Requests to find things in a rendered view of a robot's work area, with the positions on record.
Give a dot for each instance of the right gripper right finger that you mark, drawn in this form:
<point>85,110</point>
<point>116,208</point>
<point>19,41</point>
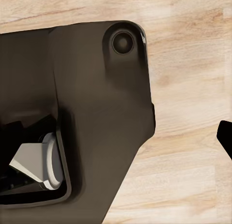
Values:
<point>224,135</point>

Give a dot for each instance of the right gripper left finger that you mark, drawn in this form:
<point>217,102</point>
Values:
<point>11,137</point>

